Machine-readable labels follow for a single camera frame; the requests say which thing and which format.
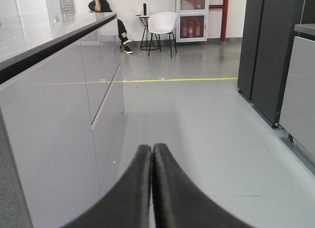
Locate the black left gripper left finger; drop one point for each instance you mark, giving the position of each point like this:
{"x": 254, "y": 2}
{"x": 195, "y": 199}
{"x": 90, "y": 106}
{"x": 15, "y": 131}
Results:
{"x": 127, "y": 204}

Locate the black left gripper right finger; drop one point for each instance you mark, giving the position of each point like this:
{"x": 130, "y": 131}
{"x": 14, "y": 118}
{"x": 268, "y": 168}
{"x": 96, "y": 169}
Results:
{"x": 178, "y": 202}

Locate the grey kitchen counter cabinet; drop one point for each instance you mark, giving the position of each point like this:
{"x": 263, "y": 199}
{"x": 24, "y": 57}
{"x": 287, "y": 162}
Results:
{"x": 61, "y": 97}

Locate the grey side counter cabinet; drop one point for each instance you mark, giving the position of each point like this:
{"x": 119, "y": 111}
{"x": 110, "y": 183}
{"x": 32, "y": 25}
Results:
{"x": 298, "y": 109}

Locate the white shell chair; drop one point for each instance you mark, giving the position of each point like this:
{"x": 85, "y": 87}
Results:
{"x": 162, "y": 23}

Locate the tall dark grey cabinet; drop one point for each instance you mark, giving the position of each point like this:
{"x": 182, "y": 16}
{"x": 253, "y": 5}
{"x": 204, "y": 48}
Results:
{"x": 267, "y": 43}

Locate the fire extinguisher cabinet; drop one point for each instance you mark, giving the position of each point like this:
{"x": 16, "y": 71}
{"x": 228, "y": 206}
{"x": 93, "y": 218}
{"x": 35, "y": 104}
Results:
{"x": 192, "y": 21}

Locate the black cylinder speaker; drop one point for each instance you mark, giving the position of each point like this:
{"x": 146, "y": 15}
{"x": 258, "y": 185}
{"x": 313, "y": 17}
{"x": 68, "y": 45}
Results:
{"x": 144, "y": 9}

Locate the red pipe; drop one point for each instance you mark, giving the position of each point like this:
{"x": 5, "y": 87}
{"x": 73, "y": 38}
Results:
{"x": 224, "y": 8}

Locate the black wire side table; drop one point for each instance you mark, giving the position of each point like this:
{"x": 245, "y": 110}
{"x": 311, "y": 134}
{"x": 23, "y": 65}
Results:
{"x": 145, "y": 42}

